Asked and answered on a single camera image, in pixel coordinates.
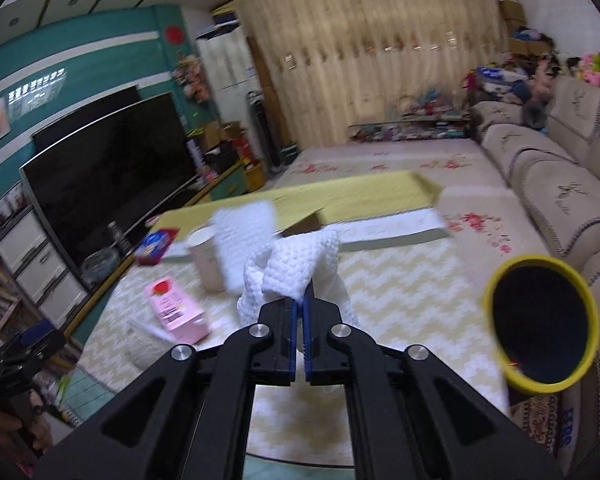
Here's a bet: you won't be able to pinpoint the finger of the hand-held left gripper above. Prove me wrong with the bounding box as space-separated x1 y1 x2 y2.
21 321 67 358

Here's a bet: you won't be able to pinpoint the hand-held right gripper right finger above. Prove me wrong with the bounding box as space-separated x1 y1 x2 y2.
302 300 563 480

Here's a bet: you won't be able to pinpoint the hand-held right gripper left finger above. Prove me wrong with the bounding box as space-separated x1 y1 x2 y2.
32 300 301 480

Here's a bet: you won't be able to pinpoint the white foam fruit net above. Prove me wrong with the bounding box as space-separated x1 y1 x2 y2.
211 200 359 328

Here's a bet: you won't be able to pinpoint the yellow bin with black bag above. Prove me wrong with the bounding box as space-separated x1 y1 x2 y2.
482 255 600 395

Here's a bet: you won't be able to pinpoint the person's left hand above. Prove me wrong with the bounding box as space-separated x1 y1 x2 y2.
0 392 55 461

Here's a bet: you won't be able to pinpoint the bookshelf with books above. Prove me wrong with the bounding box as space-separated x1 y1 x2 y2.
0 255 81 428

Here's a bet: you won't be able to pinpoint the white plastic drawer unit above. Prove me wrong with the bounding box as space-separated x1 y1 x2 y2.
0 207 88 331

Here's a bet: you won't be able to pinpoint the glass bowl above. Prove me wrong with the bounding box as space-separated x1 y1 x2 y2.
81 249 121 286

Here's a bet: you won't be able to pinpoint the zigzag patterned tablecloth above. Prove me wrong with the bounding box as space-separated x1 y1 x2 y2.
72 170 511 480

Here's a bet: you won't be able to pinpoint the white paper cup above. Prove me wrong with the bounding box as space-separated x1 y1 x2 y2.
186 225 228 293

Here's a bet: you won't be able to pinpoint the pink strawberry carton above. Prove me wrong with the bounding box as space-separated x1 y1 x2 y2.
145 277 212 345

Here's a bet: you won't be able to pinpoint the photo calendar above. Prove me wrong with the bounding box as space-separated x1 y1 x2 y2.
0 182 28 221

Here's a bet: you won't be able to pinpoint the blue red biscuit packet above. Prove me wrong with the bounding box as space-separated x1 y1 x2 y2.
135 228 180 266

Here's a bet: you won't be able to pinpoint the large black television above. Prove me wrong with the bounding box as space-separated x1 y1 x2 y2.
19 92 198 291

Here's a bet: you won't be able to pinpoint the small yellow bin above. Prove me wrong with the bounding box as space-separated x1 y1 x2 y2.
242 160 265 192

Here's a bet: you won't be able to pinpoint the black tower fan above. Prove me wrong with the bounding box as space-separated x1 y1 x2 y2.
247 90 283 171

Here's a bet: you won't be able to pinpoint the open cardboard boxes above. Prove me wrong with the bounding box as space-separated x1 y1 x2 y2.
200 121 243 153

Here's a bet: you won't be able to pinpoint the smaller black television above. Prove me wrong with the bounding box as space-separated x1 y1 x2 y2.
32 85 141 151

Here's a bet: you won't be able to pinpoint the low glass table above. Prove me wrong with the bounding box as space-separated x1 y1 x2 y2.
349 110 473 143

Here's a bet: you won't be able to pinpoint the beige sofa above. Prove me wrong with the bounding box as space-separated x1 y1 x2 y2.
470 75 600 461

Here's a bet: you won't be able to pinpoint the hanging flower decoration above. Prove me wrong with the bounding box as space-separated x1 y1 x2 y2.
172 55 213 103

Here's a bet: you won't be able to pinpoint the white standing air conditioner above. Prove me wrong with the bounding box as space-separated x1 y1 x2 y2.
196 27 261 126

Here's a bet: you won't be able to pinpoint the beige curtain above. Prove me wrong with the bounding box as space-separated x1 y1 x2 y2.
232 0 523 148

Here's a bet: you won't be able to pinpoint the dark grey round cushion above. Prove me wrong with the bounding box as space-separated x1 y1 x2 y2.
522 97 548 128

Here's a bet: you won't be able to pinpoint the blue white patterned bag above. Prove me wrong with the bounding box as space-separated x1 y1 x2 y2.
475 65 521 86

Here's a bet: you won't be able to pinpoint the black yellow box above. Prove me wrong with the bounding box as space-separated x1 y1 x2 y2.
211 5 242 28

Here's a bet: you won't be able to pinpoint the stacked cardboard boxes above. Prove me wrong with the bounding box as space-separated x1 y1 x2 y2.
498 0 528 36

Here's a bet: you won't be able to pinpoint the pile of plush toys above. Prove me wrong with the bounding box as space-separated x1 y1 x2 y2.
510 30 600 93

